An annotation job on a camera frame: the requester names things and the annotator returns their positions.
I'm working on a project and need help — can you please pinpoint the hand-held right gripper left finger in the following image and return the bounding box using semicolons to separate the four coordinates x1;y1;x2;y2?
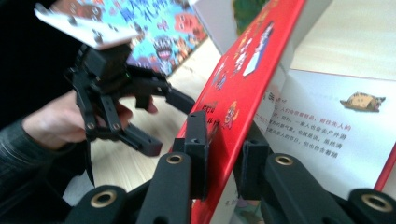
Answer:
182;110;209;201

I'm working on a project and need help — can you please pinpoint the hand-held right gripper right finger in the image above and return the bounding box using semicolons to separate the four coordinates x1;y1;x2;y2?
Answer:
238;140;271;201

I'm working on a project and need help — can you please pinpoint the red picture book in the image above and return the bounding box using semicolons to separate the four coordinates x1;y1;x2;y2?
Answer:
169;0;396;224

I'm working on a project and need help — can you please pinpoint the light blue animal picture book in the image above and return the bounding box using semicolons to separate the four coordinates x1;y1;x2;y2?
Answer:
50;0;209;77

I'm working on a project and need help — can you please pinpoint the thick black left gripper cable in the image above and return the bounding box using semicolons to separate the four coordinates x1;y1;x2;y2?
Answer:
81;139;96;189

